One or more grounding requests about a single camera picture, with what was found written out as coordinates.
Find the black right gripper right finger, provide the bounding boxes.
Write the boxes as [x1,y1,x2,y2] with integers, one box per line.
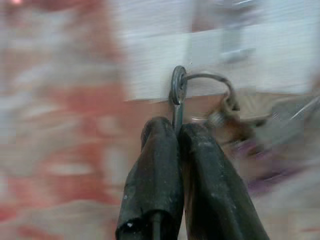
[179,122,271,240]

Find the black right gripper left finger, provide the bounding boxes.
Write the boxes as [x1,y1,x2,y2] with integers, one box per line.
[115,117,185,240]

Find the keys with pink strap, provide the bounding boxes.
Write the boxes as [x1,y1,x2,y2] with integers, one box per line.
[169,65,258,151]

